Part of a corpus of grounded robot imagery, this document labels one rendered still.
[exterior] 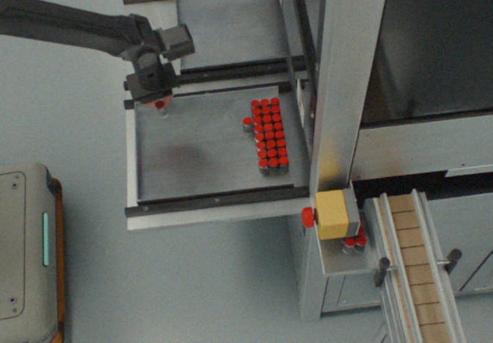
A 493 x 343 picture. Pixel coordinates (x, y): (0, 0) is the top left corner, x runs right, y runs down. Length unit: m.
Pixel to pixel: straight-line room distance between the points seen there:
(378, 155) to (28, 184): 1.37
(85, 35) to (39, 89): 1.74
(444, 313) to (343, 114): 0.43
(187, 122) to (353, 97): 0.58
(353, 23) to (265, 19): 0.82
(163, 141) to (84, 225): 1.01
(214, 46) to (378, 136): 0.63
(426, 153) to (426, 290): 0.27
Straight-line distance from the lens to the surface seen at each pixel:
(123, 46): 1.13
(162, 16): 1.69
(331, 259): 1.31
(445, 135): 1.15
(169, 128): 1.46
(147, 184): 1.40
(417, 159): 1.20
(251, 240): 2.27
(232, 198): 1.34
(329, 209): 1.18
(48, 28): 1.01
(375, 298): 2.05
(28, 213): 2.16
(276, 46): 1.58
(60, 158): 2.56
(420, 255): 1.28
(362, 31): 0.86
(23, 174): 2.24
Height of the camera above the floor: 2.10
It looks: 60 degrees down
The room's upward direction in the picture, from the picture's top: 6 degrees counter-clockwise
